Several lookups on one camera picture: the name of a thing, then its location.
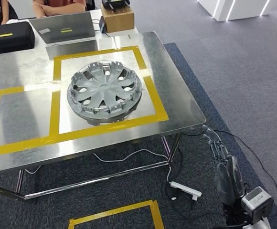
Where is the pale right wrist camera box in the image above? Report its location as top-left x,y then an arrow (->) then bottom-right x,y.
241,186 -> 275,225

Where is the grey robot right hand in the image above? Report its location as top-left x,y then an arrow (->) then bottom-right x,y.
201,125 -> 245,206

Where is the black box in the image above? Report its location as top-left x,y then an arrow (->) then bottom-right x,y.
0,21 -> 36,55

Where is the brown cardboard box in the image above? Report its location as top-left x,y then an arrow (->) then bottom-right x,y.
101,4 -> 135,33

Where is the white table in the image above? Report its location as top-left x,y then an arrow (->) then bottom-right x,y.
6,9 -> 139,48

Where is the small black adapter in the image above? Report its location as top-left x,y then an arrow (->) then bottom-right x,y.
98,16 -> 111,38

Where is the white display plinth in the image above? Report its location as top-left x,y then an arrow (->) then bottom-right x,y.
197,0 -> 272,22

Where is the stainless steel workbench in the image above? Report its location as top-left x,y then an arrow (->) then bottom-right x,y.
0,31 -> 207,201

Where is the white power strip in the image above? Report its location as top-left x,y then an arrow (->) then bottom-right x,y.
170,181 -> 202,201

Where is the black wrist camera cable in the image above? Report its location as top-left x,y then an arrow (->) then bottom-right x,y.
210,220 -> 249,229

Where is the grey plastic wheel hubcap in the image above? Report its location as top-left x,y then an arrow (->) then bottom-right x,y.
67,61 -> 143,126

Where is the grey device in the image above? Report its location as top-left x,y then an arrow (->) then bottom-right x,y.
30,12 -> 97,47

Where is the white floor cable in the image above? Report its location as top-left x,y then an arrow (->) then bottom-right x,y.
93,148 -> 173,184

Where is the black floor cable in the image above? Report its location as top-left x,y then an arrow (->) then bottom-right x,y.
213,129 -> 277,212

